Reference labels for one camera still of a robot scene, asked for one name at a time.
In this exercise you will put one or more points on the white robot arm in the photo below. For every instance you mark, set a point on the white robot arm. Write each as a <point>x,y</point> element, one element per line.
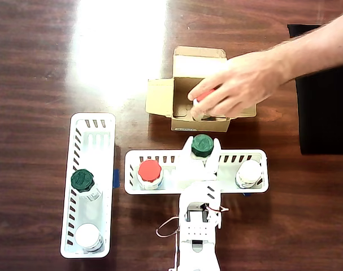
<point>198,254</point>

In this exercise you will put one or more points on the red-capped bottle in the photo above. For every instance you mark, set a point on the red-capped bottle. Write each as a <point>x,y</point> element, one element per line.
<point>150,170</point>
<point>206,94</point>

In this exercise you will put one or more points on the white-capped bottle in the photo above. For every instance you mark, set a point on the white-capped bottle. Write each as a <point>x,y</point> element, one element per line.
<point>87,235</point>
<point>249,172</point>

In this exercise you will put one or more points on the person's bare hand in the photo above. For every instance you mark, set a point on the person's bare hand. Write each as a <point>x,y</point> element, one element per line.
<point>244,82</point>

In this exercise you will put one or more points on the person's bare forearm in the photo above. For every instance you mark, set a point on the person's bare forearm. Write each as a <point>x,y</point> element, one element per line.
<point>318,48</point>

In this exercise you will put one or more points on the white slotted plastic tray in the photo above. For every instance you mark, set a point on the white slotted plastic tray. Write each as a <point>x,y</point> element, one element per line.
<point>109,197</point>
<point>148,191</point>

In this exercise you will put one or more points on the green-capped bottle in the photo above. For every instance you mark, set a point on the green-capped bottle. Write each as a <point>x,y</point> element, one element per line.
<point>202,144</point>
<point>81,180</point>

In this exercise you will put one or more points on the cardboard box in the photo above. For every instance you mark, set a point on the cardboard box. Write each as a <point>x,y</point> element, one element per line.
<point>160,96</point>

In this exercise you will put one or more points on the black cloth mat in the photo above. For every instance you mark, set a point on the black cloth mat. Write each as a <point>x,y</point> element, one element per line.
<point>323,118</point>

